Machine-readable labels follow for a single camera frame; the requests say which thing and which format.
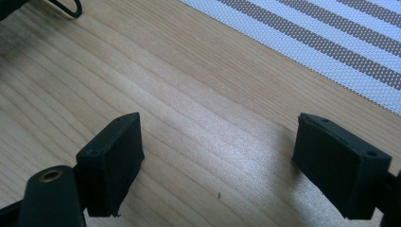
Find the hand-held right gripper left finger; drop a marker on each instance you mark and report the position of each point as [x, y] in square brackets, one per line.
[110, 164]

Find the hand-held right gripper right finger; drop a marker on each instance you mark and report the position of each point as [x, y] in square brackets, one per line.
[337, 164]

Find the white and brown striped mat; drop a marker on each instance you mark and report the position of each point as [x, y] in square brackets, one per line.
[321, 41]

